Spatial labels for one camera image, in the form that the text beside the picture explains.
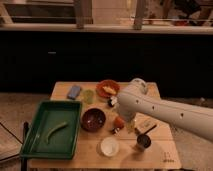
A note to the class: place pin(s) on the orange bowl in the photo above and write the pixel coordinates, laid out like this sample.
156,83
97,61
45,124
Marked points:
107,82

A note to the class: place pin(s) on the green plastic cup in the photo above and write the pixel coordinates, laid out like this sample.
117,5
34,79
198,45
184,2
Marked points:
88,96

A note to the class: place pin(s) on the white black handled brush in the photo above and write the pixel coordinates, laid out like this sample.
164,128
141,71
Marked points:
112,101

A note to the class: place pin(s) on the blue sponge block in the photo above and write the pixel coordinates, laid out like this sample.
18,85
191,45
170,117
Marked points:
74,92

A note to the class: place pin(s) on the white round cup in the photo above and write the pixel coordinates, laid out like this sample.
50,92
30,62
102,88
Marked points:
108,147

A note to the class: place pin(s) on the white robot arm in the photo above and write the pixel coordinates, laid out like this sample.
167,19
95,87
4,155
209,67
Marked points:
133,99

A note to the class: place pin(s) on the yellow food piece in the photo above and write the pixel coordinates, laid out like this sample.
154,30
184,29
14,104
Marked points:
109,90

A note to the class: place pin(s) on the green bean pod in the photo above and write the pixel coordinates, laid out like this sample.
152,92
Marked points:
53,130

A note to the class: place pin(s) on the green plastic tray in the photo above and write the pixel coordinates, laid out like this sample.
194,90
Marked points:
63,142

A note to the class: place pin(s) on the dark maroon bowl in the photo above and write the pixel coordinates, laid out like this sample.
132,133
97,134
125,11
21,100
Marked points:
93,120

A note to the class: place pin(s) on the metal measuring cup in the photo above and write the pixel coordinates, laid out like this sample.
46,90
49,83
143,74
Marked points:
143,140

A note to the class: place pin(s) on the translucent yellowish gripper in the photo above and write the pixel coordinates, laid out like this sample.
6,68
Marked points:
130,126

